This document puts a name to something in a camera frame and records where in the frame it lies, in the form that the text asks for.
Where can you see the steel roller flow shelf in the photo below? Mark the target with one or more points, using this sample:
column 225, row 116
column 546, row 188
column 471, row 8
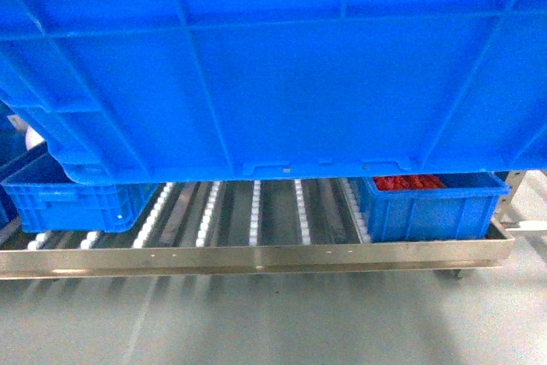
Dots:
column 310, row 226

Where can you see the red parts in bin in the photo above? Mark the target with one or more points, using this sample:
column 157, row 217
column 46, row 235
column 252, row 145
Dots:
column 408, row 182

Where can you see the blue bin with red parts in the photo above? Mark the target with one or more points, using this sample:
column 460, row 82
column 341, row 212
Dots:
column 461, row 210

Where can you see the empty blue bin left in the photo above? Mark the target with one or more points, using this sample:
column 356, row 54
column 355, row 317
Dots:
column 47, row 200

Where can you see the large blue plastic crate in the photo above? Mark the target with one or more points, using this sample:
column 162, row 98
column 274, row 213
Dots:
column 134, row 91

